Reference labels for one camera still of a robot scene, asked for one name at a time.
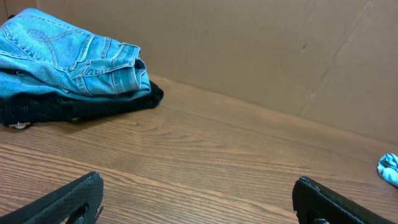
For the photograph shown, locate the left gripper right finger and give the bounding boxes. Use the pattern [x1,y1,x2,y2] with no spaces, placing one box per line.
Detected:
[292,176,394,224]

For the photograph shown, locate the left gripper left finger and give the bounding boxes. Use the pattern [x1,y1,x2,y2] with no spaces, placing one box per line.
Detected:
[1,172,104,224]

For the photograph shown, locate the crumpled light blue t-shirt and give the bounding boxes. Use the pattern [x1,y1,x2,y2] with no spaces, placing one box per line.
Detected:
[377,153,398,188]

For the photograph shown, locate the folded black garment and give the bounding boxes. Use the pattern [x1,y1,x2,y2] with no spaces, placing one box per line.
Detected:
[1,80,164,129]

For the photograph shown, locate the folded light blue jeans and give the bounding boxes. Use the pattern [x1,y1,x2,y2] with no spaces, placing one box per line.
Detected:
[1,8,151,101]

